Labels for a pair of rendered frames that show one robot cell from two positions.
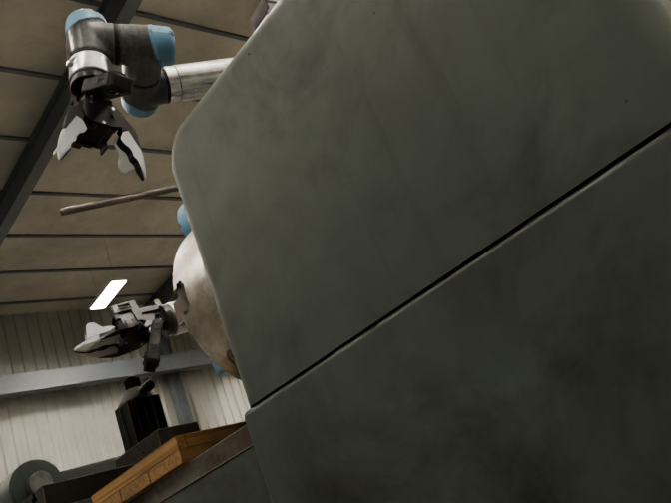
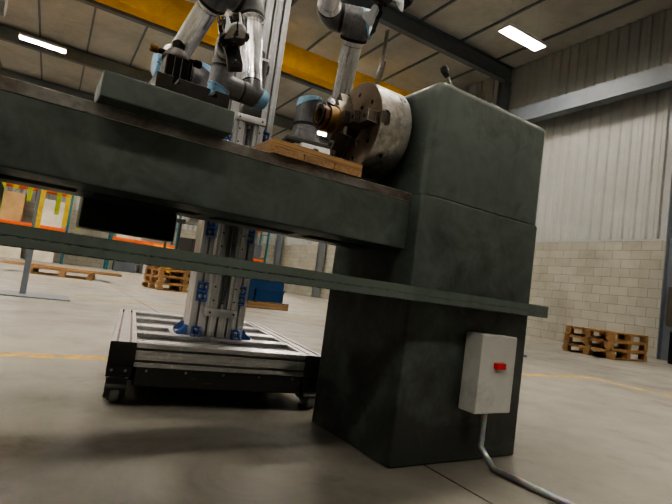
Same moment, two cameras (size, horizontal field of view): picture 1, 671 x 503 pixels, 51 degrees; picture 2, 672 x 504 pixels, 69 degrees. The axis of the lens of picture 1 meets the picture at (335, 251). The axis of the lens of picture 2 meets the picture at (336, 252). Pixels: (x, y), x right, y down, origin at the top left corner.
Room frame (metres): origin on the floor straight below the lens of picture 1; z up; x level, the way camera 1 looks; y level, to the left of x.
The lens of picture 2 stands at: (0.63, 1.71, 0.52)
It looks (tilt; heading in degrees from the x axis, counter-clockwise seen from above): 4 degrees up; 287
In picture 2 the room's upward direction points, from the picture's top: 8 degrees clockwise
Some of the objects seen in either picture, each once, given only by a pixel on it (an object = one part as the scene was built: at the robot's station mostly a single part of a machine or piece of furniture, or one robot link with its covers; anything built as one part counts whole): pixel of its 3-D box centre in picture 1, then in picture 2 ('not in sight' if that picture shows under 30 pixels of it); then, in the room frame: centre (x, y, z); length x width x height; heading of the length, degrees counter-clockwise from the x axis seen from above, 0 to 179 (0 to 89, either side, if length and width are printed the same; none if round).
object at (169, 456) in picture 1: (227, 457); (291, 167); (1.24, 0.31, 0.89); 0.36 x 0.30 x 0.04; 139
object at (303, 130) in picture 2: not in sight; (304, 135); (1.48, -0.35, 1.21); 0.15 x 0.15 x 0.10
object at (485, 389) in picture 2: not in sight; (529, 413); (0.44, 0.04, 0.22); 0.42 x 0.18 x 0.44; 139
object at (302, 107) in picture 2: not in sight; (309, 111); (1.48, -0.35, 1.33); 0.13 x 0.12 x 0.14; 26
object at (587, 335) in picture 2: not in sight; (605, 343); (-1.51, -7.65, 0.22); 1.25 x 0.86 x 0.44; 50
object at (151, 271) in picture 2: not in sight; (179, 274); (6.97, -7.58, 0.36); 1.26 x 0.86 x 0.73; 59
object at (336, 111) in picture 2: not in sight; (330, 118); (1.16, 0.22, 1.08); 0.09 x 0.09 x 0.09; 49
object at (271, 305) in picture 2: not in sight; (251, 284); (4.55, -6.25, 0.39); 1.20 x 0.80 x 0.79; 55
